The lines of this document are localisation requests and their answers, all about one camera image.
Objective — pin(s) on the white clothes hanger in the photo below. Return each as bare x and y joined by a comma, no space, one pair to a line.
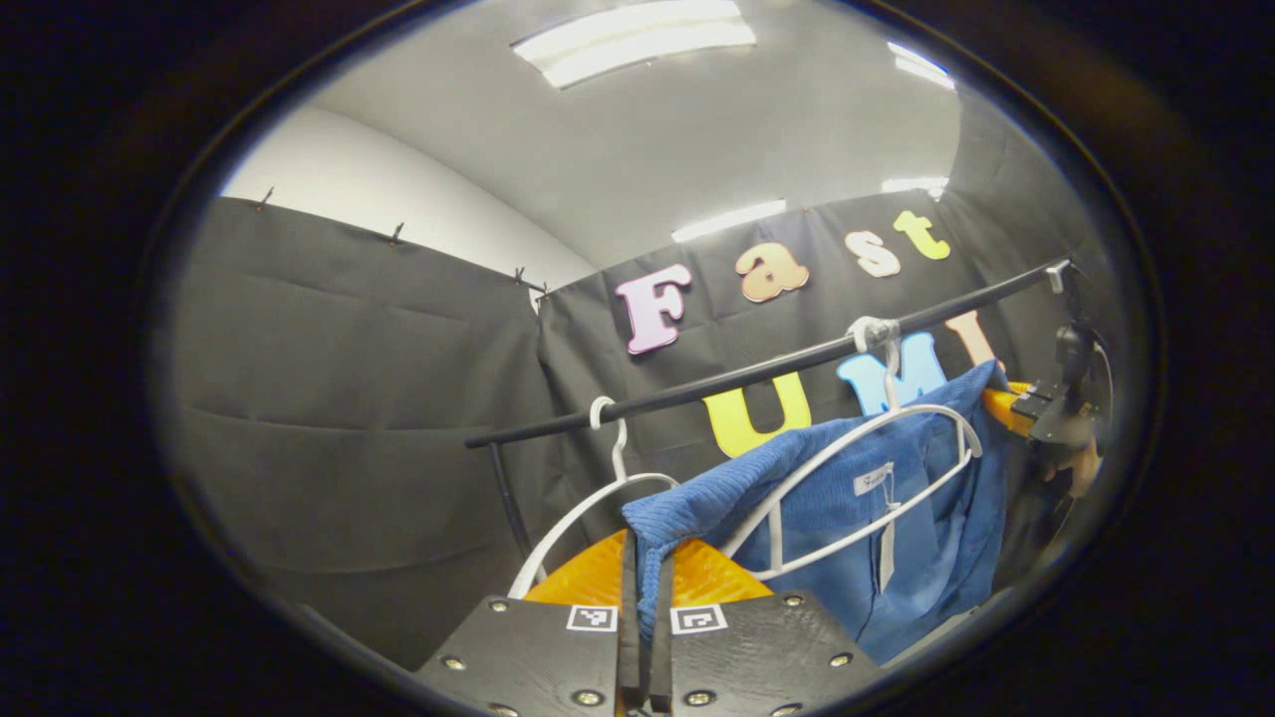
619,453
892,383

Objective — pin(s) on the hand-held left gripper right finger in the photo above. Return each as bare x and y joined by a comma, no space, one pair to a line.
659,647

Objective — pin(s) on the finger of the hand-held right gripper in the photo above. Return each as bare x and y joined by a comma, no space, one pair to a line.
1006,408

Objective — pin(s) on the long ceiling light panel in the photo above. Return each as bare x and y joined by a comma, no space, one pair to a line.
727,220

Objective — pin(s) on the large ceiling light panel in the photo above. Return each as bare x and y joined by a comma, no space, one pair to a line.
633,40

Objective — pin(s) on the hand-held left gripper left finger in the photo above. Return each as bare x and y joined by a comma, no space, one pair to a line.
630,637

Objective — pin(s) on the black clothes rack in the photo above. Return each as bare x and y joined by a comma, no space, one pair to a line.
677,391

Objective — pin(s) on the black backdrop cloth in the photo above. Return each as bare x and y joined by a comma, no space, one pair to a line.
349,398

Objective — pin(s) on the small ceiling light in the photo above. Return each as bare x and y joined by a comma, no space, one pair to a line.
921,68
914,186

